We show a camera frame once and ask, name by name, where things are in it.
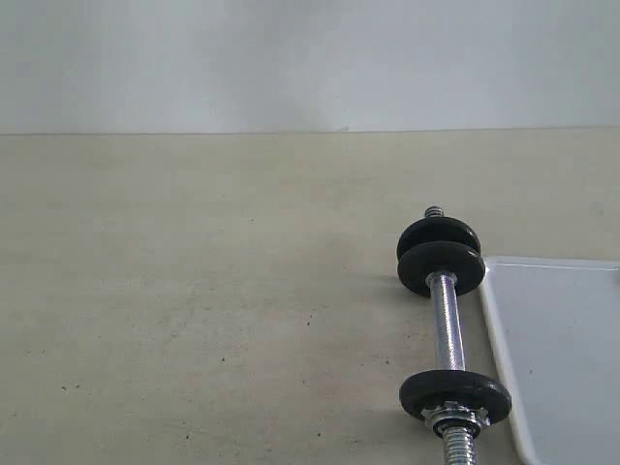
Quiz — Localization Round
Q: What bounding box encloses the chrome threaded dumbbell bar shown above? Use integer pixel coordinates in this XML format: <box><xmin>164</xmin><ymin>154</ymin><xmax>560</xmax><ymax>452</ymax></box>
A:
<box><xmin>420</xmin><ymin>204</ymin><xmax>485</xmax><ymax>465</ymax></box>

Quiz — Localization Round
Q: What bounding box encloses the black weight plate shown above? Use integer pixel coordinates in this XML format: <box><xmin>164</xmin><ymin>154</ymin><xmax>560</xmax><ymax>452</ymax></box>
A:
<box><xmin>396</xmin><ymin>216</ymin><xmax>481</xmax><ymax>260</ymax></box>
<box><xmin>398</xmin><ymin>370</ymin><xmax>512</xmax><ymax>424</ymax></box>

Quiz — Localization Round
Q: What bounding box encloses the black weight plate far end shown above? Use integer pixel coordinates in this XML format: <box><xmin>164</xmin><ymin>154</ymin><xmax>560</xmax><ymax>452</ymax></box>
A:
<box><xmin>397</xmin><ymin>241</ymin><xmax>485</xmax><ymax>297</ymax></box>

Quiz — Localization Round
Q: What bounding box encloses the chrome star collar nut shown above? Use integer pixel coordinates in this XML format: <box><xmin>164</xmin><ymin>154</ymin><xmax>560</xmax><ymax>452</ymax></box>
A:
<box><xmin>420</xmin><ymin>401</ymin><xmax>491</xmax><ymax>439</ymax></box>

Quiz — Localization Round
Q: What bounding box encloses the white rectangular tray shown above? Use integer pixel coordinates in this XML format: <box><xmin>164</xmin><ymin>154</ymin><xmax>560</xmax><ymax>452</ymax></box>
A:
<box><xmin>480</xmin><ymin>256</ymin><xmax>619</xmax><ymax>464</ymax></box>

